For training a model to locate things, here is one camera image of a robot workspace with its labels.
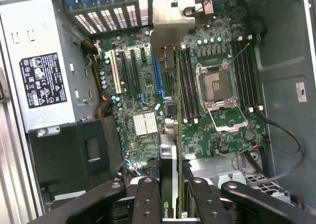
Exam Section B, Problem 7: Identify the thin locking lever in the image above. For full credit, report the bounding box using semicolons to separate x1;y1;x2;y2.
232;43;250;61

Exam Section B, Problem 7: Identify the grey power supply unit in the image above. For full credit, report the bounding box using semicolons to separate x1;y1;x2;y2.
0;0;100;134

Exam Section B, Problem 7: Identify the CPU socket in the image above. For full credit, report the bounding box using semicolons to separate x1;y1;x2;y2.
196;62;238;110

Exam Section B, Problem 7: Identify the open black PC case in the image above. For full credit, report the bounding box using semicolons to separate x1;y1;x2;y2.
0;0;316;224

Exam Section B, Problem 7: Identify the green motherboard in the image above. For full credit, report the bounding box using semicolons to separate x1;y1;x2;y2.
92;1;270;171

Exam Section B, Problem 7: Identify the silver chipset heat sink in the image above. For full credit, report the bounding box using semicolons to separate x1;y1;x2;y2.
133;111;158;137

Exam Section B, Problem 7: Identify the black looped wire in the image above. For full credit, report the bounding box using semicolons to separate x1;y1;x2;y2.
255;106;306;184

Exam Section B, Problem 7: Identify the white expansion slot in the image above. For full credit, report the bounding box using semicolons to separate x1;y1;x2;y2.
108;49;123;95

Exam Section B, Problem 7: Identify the black plastic shroud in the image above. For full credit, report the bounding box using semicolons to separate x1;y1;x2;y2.
28;117;124;193

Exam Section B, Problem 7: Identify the medium black expansion slot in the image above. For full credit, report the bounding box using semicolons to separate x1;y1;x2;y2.
164;70;173;91

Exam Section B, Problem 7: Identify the metal disk bay cage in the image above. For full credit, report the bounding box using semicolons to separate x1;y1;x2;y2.
190;157;293;206

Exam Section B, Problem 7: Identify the power supply wire bundle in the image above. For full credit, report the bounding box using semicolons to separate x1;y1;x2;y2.
80;38;116;120

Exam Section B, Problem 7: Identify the metal socket cover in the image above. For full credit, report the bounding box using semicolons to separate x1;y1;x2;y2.
206;97;249;134

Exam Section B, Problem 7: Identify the blue expansion slot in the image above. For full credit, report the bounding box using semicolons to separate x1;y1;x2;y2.
151;52;164;99

